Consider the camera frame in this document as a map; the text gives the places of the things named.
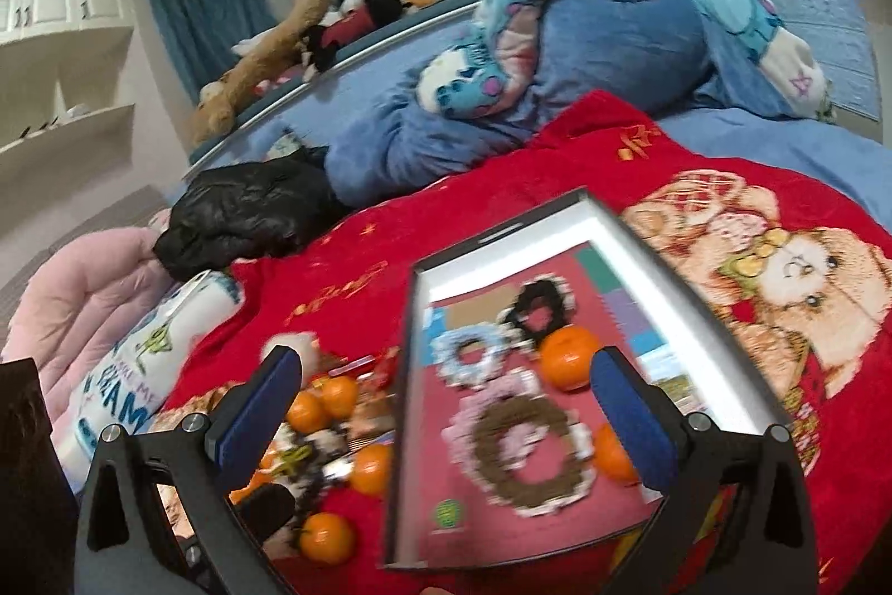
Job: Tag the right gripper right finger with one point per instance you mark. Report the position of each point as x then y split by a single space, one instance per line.
645 420

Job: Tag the blue fleece blanket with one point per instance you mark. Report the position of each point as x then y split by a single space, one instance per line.
660 56

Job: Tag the blue monster print pillow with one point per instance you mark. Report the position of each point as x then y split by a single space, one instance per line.
489 68

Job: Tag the blue crochet scrunchie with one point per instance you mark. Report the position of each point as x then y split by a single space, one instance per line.
470 356

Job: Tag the cream pompom plush scrunchie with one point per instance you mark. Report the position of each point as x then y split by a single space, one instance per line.
304 344

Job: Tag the black white-trim scrunchie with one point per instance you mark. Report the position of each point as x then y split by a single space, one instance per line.
542 306

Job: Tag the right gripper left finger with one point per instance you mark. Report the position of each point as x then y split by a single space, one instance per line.
248 417

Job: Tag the black puffer jacket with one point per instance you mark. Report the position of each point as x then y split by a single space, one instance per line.
249 211

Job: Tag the pink crochet scrunchie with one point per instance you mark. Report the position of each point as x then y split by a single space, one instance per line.
518 443

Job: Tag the large front mandarin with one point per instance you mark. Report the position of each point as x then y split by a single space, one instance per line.
326 538

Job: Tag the brown plush dog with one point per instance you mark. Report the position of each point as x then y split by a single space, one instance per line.
216 114

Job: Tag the red bear blanket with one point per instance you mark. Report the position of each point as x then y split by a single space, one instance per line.
799 274

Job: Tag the black shallow box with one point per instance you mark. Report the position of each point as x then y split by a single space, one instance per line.
629 298

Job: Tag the pink quilt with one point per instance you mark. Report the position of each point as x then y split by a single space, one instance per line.
80 302

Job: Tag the brown knit scrunchie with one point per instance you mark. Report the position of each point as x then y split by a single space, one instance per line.
501 440

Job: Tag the white wall shelf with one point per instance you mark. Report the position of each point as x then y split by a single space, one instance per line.
61 61

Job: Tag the mickey mouse plush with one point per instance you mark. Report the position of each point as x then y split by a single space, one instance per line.
352 20

